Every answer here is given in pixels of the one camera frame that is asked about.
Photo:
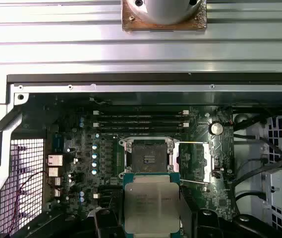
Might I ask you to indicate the black PC case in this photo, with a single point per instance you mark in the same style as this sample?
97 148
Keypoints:
130 88

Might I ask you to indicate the metal socket cover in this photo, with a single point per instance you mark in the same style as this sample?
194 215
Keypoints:
208 161

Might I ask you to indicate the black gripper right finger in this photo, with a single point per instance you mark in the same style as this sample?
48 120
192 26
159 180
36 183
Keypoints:
210 225

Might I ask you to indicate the dark blue connector block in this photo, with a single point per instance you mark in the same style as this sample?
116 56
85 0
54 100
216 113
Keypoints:
60 143

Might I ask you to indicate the round coin battery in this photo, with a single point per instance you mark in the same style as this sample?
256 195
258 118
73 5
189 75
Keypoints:
216 128

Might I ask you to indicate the square brown base plate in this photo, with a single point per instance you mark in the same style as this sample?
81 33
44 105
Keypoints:
165 27

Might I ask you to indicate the CPU socket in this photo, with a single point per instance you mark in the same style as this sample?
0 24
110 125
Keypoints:
145 156

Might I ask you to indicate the black RAM slot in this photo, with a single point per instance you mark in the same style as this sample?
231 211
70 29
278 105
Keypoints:
140 117
140 129

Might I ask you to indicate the metal rear port block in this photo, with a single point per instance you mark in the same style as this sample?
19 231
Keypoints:
55 160
53 172
54 181
57 193

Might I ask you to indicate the RAM slot with white clips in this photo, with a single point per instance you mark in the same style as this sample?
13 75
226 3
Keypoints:
140 125
140 112

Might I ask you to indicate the green motherboard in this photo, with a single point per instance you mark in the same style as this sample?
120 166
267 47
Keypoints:
197 134

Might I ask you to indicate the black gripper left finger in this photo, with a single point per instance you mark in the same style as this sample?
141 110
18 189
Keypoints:
108 225

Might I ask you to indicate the silver CPU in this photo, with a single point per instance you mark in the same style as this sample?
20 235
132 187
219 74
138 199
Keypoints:
152 203

